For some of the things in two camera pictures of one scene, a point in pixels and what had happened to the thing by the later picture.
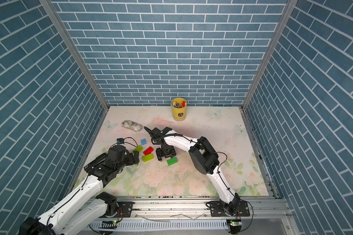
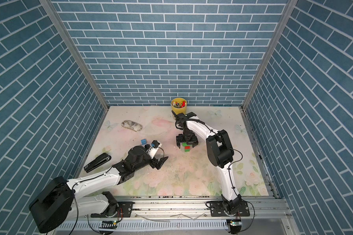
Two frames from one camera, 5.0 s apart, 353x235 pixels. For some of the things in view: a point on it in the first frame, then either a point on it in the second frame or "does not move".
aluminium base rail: [191, 208] does not move
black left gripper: [132, 160] -> [158, 166]
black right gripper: [160, 155] -> [179, 140]
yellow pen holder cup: [179, 107] does not move
